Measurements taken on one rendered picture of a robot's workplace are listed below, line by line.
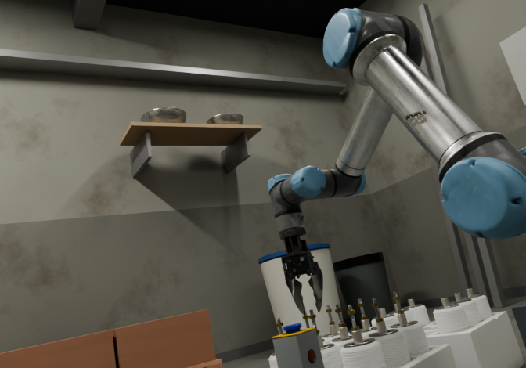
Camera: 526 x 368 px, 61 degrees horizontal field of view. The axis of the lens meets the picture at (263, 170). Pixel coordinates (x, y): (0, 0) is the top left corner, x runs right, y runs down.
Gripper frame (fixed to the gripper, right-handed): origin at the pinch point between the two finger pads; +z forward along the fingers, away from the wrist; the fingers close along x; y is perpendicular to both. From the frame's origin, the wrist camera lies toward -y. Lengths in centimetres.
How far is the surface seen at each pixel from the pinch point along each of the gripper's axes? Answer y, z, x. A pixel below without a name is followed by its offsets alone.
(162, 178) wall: -229, -125, -141
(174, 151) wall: -240, -150, -131
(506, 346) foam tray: -54, 27, 52
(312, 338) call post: 19.7, 5.6, 2.2
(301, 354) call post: 23.7, 7.8, -0.1
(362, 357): 11.1, 12.3, 10.6
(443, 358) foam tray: -11.5, 19.3, 29.0
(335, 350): 3.3, 10.8, 4.1
